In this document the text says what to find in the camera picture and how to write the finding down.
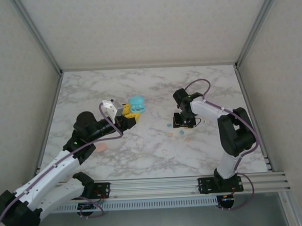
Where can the aluminium table edge rail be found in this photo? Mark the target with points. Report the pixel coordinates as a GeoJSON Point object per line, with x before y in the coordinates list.
{"type": "Point", "coordinates": [252, 113]}
{"type": "Point", "coordinates": [49, 125]}
{"type": "Point", "coordinates": [149, 67]}

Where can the small white plastic piece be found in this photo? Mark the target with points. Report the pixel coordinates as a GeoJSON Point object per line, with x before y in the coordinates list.
{"type": "Point", "coordinates": [164, 151]}

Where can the aluminium frame post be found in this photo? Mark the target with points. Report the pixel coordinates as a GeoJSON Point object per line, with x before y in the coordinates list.
{"type": "Point", "coordinates": [38, 39]}
{"type": "Point", "coordinates": [290, 209]}
{"type": "Point", "coordinates": [255, 28]}

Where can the pink earbud charging case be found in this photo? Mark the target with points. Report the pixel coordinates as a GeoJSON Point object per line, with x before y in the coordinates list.
{"type": "Point", "coordinates": [102, 148]}

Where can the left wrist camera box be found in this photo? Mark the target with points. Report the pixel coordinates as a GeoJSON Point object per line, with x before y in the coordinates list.
{"type": "Point", "coordinates": [110, 108]}

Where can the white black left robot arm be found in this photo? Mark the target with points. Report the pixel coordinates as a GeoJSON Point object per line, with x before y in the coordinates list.
{"type": "Point", "coordinates": [51, 177]}

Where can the blue earbud charging case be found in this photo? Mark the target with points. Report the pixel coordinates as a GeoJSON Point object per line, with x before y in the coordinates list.
{"type": "Point", "coordinates": [136, 104]}

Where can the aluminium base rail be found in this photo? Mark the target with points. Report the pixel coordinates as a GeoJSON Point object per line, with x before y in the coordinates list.
{"type": "Point", "coordinates": [154, 188]}

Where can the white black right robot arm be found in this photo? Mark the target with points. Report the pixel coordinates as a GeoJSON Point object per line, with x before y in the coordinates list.
{"type": "Point", "coordinates": [235, 139]}

